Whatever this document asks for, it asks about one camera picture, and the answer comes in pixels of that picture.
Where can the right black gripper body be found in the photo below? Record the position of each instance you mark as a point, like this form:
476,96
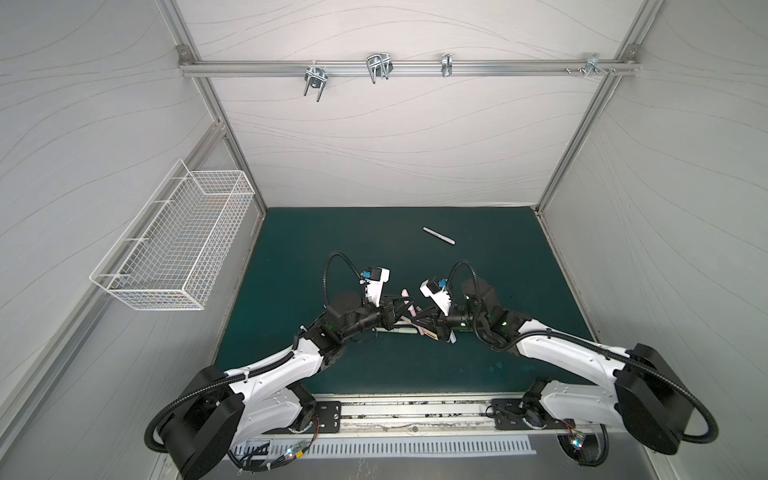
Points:
452,318

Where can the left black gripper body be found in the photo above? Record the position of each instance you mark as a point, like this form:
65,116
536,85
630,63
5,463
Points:
382,314

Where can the pale pink white pen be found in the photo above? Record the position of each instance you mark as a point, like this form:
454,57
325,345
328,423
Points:
439,236

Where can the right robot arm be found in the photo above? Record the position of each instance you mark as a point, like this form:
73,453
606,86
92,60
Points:
634,389

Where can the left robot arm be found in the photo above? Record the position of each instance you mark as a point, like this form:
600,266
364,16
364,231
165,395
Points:
219,410

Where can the light green pen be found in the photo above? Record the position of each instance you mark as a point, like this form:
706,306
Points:
398,330

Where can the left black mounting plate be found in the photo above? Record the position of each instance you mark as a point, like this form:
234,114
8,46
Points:
323,417

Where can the black mounting plate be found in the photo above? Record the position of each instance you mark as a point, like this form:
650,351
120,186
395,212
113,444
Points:
510,414
323,417

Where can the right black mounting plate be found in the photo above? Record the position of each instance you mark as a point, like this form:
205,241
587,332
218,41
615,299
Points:
510,414

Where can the metal U-bolt clamp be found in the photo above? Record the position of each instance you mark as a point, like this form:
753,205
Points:
316,78

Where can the metal U-bolt hook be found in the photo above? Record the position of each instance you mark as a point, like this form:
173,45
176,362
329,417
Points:
379,65

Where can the aluminium crossbar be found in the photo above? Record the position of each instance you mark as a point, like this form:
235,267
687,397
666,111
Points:
401,68

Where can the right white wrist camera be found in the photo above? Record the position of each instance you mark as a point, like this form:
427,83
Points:
437,291

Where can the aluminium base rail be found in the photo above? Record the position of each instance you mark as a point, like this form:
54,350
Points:
420,414

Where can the white slotted cable duct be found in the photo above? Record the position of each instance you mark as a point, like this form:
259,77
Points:
420,447

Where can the white wire basket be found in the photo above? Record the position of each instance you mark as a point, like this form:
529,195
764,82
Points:
171,253

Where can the small metal bracket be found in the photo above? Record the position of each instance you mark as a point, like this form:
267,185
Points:
446,65

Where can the metal hook bracket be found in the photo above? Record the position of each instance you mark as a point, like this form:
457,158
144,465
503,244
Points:
592,67

